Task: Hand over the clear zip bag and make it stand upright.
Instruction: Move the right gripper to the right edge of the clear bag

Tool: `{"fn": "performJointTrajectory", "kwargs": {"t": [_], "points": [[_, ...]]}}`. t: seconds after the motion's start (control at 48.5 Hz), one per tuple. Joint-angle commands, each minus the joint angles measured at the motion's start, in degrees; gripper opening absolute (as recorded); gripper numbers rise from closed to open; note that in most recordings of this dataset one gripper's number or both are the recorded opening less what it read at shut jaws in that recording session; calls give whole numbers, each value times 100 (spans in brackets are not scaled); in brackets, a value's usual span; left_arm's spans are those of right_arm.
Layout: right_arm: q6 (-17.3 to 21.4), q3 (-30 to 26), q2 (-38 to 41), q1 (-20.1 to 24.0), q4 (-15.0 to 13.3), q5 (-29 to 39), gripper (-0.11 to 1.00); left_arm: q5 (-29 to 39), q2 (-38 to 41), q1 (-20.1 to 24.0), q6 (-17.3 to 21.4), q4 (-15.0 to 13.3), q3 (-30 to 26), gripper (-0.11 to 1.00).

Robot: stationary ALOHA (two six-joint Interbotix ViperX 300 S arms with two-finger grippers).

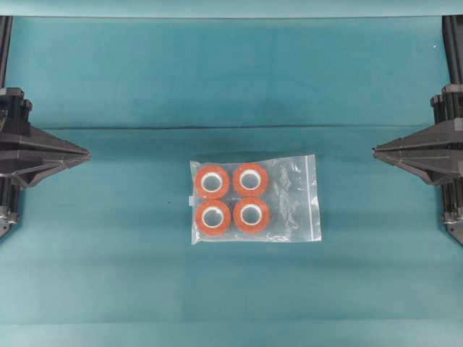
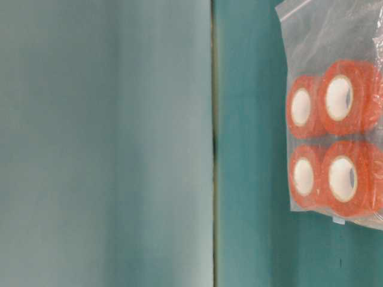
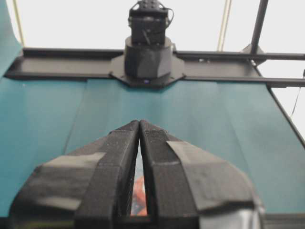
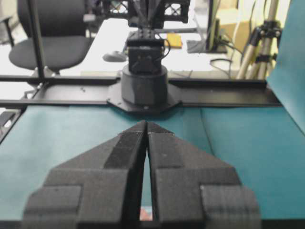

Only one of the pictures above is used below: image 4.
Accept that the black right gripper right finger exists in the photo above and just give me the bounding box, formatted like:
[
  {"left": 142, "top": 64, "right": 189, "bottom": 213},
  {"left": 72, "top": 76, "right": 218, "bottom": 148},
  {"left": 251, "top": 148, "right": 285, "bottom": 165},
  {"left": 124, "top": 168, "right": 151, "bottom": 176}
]
[{"left": 147, "top": 122, "right": 261, "bottom": 229}]

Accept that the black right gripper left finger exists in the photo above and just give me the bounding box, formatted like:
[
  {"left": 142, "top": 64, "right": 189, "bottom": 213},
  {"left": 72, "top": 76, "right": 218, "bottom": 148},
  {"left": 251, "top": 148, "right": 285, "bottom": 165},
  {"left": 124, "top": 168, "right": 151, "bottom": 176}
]
[{"left": 21, "top": 121, "right": 146, "bottom": 229}]

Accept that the grey computer mouse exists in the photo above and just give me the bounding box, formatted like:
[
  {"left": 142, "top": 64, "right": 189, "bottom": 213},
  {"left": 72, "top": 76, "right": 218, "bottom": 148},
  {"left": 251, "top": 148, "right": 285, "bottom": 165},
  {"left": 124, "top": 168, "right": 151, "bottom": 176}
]
[{"left": 102, "top": 51, "right": 127, "bottom": 62}]

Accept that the yellow notepad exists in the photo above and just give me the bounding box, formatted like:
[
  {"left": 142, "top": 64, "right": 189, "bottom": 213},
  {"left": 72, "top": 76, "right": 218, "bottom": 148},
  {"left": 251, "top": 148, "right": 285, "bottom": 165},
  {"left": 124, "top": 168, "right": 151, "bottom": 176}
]
[{"left": 166, "top": 33, "right": 183, "bottom": 49}]

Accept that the black office chair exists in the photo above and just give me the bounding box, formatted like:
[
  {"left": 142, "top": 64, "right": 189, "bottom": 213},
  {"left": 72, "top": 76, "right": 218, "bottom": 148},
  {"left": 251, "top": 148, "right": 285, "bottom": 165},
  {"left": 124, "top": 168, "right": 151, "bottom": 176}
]
[{"left": 9, "top": 0, "right": 91, "bottom": 73}]

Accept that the black aluminium frame rail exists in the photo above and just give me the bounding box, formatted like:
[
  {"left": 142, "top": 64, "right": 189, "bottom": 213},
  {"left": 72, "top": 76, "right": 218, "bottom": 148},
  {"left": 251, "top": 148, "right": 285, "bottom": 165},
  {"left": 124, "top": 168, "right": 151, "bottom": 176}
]
[{"left": 0, "top": 75, "right": 281, "bottom": 107}]

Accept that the silver camera tripod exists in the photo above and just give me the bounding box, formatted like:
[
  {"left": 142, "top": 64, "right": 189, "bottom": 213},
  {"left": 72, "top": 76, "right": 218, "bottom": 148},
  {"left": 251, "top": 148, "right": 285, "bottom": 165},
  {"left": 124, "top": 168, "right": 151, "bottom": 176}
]
[{"left": 236, "top": 0, "right": 283, "bottom": 80}]

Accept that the black vertical frame post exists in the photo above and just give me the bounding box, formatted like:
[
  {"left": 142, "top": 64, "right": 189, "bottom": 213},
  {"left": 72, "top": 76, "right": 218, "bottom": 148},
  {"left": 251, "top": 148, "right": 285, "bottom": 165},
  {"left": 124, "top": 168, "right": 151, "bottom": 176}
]
[{"left": 27, "top": 0, "right": 45, "bottom": 79}]

